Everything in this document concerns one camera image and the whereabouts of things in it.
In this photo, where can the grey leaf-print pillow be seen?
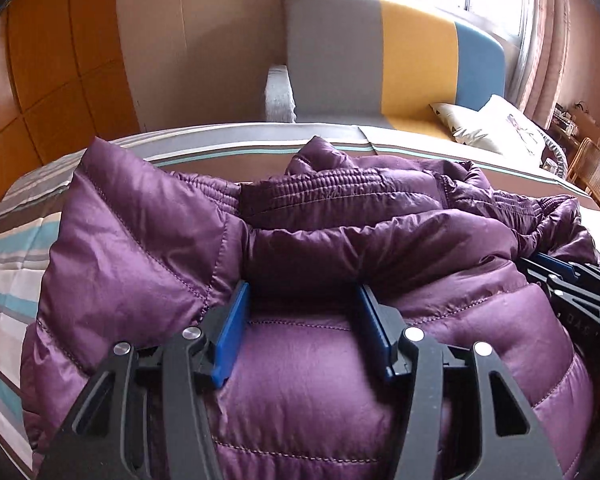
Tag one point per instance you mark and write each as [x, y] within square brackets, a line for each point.
[457, 119]

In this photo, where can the bed with striped sheet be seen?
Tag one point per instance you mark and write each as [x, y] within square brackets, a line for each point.
[10, 240]

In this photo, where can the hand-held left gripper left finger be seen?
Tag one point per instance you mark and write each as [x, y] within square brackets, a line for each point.
[230, 332]

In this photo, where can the white printed pillow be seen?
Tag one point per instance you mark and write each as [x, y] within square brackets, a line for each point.
[510, 120]

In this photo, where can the pink patterned curtain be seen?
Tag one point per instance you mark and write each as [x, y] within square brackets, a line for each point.
[550, 60]

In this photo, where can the purple puffer jacket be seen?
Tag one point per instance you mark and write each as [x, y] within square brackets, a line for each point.
[305, 240]

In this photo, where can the cluttered wooden desk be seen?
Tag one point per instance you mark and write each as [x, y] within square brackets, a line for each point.
[565, 122]

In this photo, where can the grey yellow blue sofa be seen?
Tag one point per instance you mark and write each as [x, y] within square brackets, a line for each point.
[330, 60]

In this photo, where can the wooden wardrobe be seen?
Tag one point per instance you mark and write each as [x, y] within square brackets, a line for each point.
[45, 70]

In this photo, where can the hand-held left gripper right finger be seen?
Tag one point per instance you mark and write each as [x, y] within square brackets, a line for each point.
[375, 332]

